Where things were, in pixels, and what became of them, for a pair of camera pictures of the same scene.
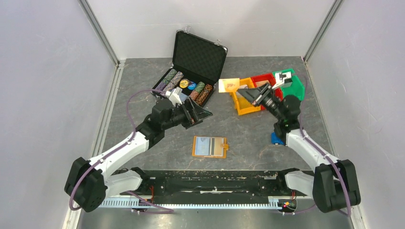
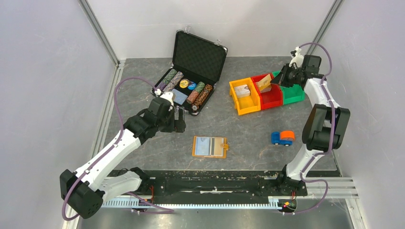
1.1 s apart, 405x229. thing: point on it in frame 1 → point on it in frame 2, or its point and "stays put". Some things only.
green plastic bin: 296,88 stays put
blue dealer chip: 192,86 stays put
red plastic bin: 270,78 stays put
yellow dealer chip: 184,83 stays put
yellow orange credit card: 229,85 → 264,85
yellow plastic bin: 244,104 stays put
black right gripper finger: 266,88 → 286,67
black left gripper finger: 197,106 → 179,124
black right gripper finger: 251,94 → 280,79
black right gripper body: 270,101 → 292,75
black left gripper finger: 200,114 → 168,126
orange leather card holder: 209,146 stays put
